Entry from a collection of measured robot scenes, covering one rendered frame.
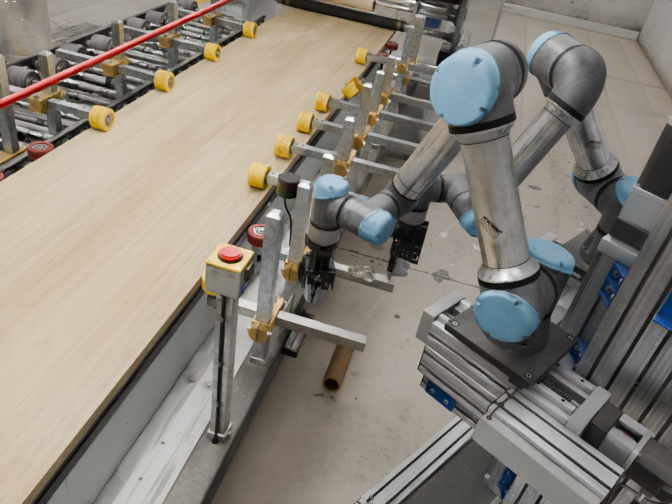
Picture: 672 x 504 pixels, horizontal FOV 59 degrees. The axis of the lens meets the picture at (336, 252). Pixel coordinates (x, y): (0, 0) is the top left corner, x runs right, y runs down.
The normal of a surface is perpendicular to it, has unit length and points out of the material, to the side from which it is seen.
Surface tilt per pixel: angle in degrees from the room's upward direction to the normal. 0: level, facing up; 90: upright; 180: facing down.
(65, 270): 0
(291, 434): 0
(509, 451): 90
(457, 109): 83
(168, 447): 0
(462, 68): 84
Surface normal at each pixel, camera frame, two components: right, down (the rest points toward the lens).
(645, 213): -0.70, 0.32
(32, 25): 0.74, 0.47
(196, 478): 0.15, -0.81
